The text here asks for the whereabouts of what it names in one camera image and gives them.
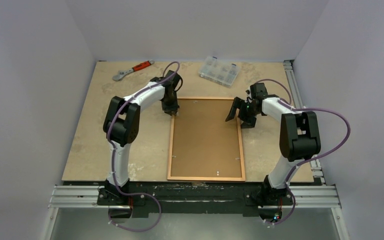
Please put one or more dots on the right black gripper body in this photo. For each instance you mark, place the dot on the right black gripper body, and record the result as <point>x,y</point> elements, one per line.
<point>245,110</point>

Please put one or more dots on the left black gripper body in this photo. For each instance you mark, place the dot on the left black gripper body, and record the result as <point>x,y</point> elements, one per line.
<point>173,101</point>

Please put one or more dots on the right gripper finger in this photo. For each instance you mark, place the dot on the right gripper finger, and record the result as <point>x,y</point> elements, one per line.
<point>236,105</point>
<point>248,123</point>

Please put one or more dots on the brown fibreboard backing board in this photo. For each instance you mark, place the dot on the brown fibreboard backing board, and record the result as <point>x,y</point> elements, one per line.
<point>205,139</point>

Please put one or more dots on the orange wooden picture frame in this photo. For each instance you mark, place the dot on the orange wooden picture frame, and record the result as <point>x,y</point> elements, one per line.
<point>243,149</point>

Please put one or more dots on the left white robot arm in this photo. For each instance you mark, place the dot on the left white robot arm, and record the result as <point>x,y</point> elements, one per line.
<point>122,121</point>

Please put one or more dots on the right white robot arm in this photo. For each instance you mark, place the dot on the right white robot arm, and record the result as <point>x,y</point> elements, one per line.
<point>299,136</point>

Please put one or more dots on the clear plastic organizer box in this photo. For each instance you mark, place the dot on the clear plastic organizer box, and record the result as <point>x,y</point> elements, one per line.
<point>219,71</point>

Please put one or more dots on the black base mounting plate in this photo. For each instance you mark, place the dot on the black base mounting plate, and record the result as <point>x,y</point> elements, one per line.
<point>138,199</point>

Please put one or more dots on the red handled adjustable wrench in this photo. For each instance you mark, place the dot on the red handled adjustable wrench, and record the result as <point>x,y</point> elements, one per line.
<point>122,73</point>

